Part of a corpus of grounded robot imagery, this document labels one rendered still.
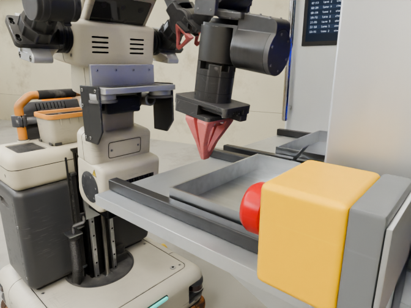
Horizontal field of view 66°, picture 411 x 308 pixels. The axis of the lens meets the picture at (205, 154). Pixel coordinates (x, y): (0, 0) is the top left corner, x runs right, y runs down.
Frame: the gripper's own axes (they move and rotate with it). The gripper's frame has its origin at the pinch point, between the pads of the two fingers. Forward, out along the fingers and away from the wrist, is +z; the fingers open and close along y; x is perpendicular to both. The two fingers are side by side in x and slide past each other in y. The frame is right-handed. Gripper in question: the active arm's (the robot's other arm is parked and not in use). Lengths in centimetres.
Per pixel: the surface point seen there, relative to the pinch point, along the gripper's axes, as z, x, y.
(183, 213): 6.0, -8.4, 4.1
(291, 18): -26, 80, -31
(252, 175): 7.8, 14.8, 1.0
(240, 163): 5.3, 12.8, -1.0
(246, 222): -6.5, -20.1, 20.7
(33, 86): 120, 207, -588
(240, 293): 102, 75, -27
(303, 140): 6.0, 42.3, -1.0
